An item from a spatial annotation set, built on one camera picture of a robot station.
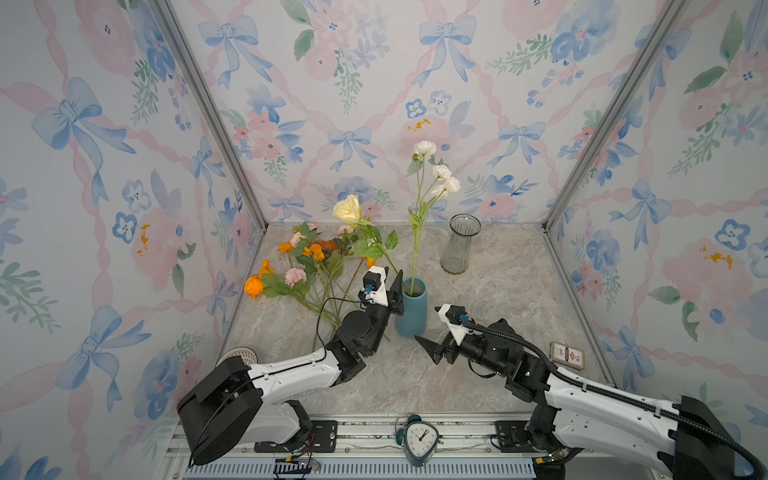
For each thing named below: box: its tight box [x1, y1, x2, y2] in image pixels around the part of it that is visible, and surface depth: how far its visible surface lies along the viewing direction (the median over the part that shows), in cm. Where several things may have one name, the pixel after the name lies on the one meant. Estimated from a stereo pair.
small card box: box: [549, 341, 585, 371], surface depth 87 cm
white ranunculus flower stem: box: [407, 140, 461, 296], surface depth 77 cm
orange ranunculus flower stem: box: [243, 259, 290, 299], surface depth 100 cm
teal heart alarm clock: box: [395, 414, 444, 468], surface depth 72 cm
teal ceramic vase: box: [394, 277, 428, 339], surface depth 81 cm
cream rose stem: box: [333, 194, 399, 275], surface depth 68 cm
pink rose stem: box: [284, 267, 307, 289], surface depth 101 cm
